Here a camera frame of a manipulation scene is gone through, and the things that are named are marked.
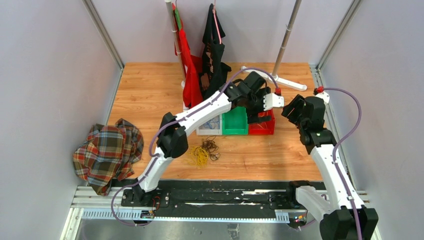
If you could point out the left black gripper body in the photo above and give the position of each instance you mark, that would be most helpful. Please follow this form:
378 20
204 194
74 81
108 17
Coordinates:
255 105

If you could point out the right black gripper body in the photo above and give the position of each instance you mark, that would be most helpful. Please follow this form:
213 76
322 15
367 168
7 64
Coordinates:
293 112

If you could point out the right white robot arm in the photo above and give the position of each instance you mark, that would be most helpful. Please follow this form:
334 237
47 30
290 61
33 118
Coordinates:
342 215

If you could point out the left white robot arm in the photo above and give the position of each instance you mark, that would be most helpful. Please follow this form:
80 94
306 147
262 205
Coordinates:
171 140

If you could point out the red plastic bin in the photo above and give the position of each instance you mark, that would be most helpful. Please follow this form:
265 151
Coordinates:
265 125

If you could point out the green plastic bin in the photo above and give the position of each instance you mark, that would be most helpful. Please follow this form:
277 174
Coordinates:
235 122

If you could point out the white rack base foot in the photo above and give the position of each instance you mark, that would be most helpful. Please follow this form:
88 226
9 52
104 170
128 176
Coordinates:
275 79

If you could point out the white plastic bin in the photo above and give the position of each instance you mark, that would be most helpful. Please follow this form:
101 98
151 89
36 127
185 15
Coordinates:
212 127

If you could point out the black hanging garment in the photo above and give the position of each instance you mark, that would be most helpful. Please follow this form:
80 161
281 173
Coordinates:
214 72

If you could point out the red hanging shirt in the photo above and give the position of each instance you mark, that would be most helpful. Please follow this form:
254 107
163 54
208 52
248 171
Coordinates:
191 94

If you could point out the left metal rack pole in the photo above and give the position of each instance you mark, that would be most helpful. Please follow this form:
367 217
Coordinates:
169 7

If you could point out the metal rack pole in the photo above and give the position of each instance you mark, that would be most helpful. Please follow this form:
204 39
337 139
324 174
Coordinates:
286 37
169 7

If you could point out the right metal rack pole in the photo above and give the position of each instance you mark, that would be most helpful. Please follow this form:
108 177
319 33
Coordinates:
286 37

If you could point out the pink clothes hanger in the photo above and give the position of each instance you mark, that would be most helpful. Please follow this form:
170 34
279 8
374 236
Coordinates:
216 22

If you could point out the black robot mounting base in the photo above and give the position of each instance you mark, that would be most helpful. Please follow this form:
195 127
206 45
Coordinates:
216 200

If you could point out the green clothes hanger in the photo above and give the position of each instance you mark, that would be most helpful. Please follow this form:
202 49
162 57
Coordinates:
178 19

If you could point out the plaid flannel shirt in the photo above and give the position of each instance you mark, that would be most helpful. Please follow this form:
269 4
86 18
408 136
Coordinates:
108 152

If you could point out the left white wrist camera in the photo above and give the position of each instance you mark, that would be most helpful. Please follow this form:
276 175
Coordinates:
272 100

